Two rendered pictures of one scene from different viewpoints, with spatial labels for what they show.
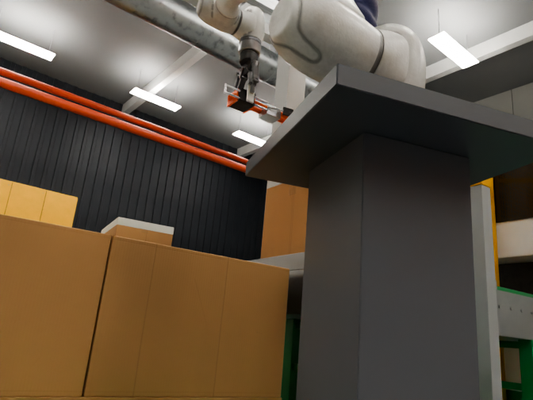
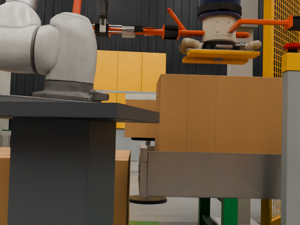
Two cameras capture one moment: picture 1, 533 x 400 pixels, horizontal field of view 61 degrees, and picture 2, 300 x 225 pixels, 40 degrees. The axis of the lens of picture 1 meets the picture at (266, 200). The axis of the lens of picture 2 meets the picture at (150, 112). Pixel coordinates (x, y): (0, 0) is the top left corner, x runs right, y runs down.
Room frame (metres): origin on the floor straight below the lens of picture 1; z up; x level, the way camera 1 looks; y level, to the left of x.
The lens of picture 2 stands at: (-0.05, -1.18, 0.68)
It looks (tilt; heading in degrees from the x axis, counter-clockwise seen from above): 3 degrees up; 32
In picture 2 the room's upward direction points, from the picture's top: 2 degrees clockwise
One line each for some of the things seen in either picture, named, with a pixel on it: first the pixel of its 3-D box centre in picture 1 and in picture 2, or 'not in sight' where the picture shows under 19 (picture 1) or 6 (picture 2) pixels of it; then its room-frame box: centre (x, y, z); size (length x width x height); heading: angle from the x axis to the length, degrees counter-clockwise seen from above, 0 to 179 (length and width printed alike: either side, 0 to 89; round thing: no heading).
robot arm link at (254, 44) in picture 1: (249, 49); not in sight; (1.59, 0.12, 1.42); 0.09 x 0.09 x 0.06
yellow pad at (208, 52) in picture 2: not in sight; (222, 51); (1.85, -0.42, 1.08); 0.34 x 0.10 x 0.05; 124
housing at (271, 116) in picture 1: (270, 113); (128, 32); (1.67, 0.02, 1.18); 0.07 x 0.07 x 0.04; 34
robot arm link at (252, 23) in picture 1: (249, 25); not in sight; (1.58, 0.13, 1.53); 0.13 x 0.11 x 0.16; 121
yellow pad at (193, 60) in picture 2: not in sight; (214, 57); (2.01, -0.31, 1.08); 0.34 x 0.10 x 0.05; 124
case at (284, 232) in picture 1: (345, 240); (215, 119); (1.93, -0.36, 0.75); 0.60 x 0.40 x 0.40; 124
